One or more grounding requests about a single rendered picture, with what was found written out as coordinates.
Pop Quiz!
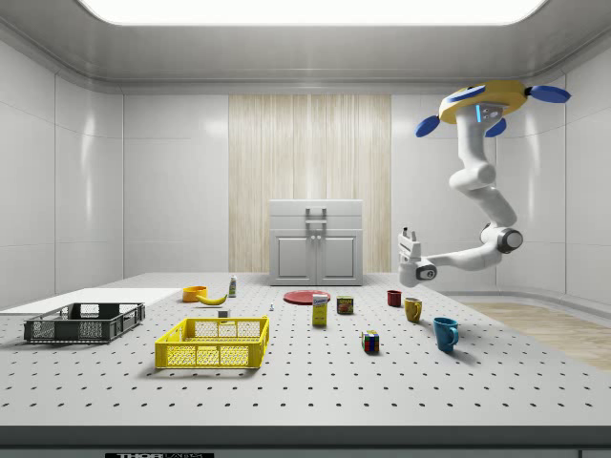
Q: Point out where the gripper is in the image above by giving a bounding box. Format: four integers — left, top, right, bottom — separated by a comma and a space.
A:
398, 225, 423, 264

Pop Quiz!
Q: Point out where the dark grey basket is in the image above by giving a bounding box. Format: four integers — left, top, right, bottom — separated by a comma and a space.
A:
23, 302, 147, 344

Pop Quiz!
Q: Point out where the blue mug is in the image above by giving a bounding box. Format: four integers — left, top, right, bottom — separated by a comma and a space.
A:
432, 317, 461, 354

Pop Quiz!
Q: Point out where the red plate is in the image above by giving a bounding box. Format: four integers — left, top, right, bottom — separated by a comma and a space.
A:
283, 289, 331, 307

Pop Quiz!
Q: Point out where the drone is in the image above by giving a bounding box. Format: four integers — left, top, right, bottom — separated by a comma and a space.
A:
413, 79, 573, 139

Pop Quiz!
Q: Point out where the yellow basket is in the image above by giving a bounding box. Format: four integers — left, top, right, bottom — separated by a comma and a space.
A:
154, 316, 271, 370

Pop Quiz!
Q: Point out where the white board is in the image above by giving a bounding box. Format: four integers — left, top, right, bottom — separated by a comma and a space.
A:
0, 287, 185, 316

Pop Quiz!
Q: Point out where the yellow and white box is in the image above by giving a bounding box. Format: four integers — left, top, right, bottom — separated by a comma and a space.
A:
311, 293, 331, 328

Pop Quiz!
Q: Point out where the white cabinet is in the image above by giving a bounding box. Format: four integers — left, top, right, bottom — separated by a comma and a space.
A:
268, 198, 365, 287

